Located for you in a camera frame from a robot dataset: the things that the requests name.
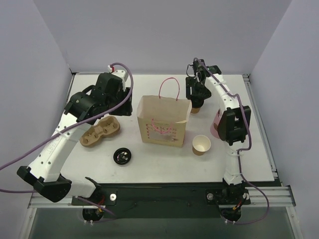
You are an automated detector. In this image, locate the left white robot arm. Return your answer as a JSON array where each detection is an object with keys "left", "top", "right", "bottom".
[{"left": 17, "top": 70, "right": 133, "bottom": 205}]

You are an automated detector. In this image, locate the brown cardboard cup carrier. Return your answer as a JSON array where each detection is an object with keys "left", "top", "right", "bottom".
[{"left": 79, "top": 116, "right": 121, "bottom": 147}]

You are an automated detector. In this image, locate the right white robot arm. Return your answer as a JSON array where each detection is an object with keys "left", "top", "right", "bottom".
[{"left": 185, "top": 58, "right": 252, "bottom": 203}]

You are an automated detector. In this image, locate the brown paper cup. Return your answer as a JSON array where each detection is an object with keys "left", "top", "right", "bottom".
[
  {"left": 192, "top": 135, "right": 211, "bottom": 156},
  {"left": 190, "top": 108, "right": 201, "bottom": 114}
]

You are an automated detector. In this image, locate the pink paper gift bag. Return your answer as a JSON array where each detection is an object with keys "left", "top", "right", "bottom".
[{"left": 137, "top": 77, "right": 192, "bottom": 147}]

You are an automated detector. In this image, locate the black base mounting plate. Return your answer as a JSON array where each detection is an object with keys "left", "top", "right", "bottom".
[{"left": 72, "top": 183, "right": 250, "bottom": 220}]

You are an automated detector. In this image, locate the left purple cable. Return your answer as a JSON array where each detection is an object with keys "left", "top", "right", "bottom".
[{"left": 0, "top": 62, "right": 134, "bottom": 194}]

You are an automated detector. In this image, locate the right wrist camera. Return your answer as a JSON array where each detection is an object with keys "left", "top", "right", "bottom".
[{"left": 186, "top": 59, "right": 205, "bottom": 78}]

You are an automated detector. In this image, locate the pink straw holder cup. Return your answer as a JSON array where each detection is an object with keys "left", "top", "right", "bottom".
[{"left": 210, "top": 109, "right": 222, "bottom": 139}]

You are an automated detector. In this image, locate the black plastic cup lid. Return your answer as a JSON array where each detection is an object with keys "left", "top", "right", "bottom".
[{"left": 113, "top": 147, "right": 132, "bottom": 165}]

